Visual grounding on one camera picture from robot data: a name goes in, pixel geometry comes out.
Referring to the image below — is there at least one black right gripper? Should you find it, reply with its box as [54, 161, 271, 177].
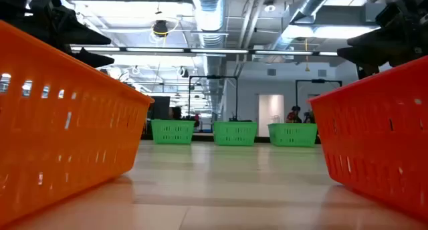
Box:
[336, 0, 428, 68]

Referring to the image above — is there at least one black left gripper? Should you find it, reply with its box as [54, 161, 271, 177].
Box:
[0, 0, 115, 69]

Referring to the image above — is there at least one red plastic basket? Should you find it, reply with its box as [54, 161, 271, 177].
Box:
[308, 55, 428, 221]

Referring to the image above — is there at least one orange plastic basket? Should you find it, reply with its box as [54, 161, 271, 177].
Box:
[0, 19, 154, 221]

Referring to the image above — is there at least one dark monitor screen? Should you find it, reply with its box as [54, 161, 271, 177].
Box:
[150, 96, 171, 121]

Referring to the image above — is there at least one green plastic basket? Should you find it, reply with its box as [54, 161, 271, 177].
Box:
[213, 121, 258, 146]
[267, 122, 318, 148]
[150, 119, 197, 145]

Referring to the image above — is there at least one long ceiling light strip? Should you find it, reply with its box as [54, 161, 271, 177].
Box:
[70, 46, 339, 57]

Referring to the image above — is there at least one black gantry frame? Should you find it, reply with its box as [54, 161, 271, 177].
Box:
[188, 75, 239, 122]
[294, 78, 343, 108]

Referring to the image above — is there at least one yellow hanging cord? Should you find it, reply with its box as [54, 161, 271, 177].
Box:
[303, 37, 311, 73]

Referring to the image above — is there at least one black hanging cable reel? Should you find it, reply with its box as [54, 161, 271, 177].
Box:
[152, 19, 169, 38]

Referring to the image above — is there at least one silver ceiling duct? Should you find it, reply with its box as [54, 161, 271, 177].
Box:
[189, 0, 229, 124]
[267, 0, 337, 54]

